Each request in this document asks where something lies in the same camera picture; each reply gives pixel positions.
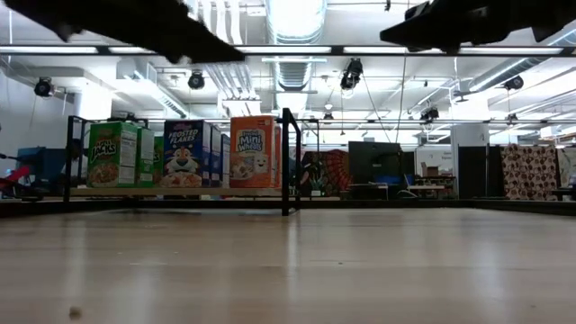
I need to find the black partition panel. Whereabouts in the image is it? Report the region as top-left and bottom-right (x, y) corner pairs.
(457, 144), (490, 199)

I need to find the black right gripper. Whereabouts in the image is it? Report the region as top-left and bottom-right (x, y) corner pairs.
(380, 0), (541, 54)

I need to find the long suspended linear light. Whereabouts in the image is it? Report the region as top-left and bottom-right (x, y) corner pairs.
(0, 43), (576, 58)

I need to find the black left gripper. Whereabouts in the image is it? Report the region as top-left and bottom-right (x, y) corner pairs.
(56, 0), (246, 64)

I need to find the white rectangular ceiling duct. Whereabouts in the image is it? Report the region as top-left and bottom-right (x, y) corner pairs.
(115, 58), (190, 119)

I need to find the red patterned cloth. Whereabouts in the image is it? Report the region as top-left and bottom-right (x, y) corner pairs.
(301, 150), (352, 197)

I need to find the red plastic object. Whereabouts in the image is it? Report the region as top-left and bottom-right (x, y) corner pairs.
(0, 164), (33, 190)

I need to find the green Apple Jacks cereal box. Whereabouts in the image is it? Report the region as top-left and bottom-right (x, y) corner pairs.
(86, 121), (139, 189)
(153, 135), (165, 188)
(136, 127), (156, 189)

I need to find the black monitor screen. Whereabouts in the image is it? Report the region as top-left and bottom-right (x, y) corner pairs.
(347, 141), (404, 185)

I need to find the brown patterned curtain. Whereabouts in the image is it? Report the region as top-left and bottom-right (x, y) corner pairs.
(499, 144), (559, 202)

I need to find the silver round air duct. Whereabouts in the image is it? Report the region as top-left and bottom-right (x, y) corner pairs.
(265, 0), (328, 94)

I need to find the black aluminium table frame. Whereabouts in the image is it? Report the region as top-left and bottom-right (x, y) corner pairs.
(0, 196), (576, 219)

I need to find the cardboard box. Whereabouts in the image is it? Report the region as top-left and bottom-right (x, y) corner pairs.
(420, 162), (445, 178)

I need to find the blue partition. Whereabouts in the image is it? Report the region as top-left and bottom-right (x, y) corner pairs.
(15, 146), (67, 185)

